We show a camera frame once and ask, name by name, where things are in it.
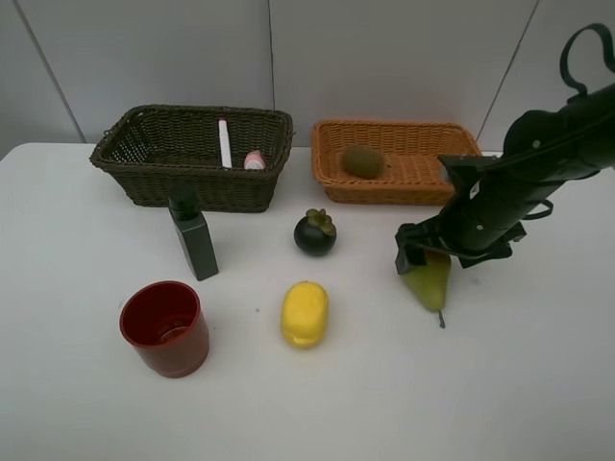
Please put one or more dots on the dark brown wicker basket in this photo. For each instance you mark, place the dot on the dark brown wicker basket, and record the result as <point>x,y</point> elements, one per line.
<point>152,147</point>

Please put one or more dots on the dark mangosteen fruit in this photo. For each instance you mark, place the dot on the dark mangosteen fruit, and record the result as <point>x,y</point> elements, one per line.
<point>315,234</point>

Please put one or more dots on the orange wicker basket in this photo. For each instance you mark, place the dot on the orange wicker basket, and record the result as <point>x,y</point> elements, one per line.
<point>410,151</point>

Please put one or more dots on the pink soap bottle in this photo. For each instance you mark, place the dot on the pink soap bottle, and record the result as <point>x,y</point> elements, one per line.
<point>254,160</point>

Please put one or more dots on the red plastic cup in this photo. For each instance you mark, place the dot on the red plastic cup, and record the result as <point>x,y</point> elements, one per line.
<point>165,324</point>

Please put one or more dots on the brown kiwi fruit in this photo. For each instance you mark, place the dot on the brown kiwi fruit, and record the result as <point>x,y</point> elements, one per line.
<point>362,161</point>

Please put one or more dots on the yellow soap box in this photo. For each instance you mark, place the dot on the yellow soap box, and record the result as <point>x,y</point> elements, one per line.
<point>305,315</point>

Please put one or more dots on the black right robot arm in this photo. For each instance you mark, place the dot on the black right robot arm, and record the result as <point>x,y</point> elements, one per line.
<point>579,138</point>

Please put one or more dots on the green red pear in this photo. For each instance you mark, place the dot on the green red pear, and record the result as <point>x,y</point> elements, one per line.
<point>429,283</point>

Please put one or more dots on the dark green square bottle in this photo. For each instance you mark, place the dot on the dark green square bottle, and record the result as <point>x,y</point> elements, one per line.
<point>193,230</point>

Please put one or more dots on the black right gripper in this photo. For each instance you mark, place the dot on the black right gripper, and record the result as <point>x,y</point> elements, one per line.
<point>492,196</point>

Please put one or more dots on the white pink marker pen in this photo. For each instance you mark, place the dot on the white pink marker pen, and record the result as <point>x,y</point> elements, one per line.
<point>225,145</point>

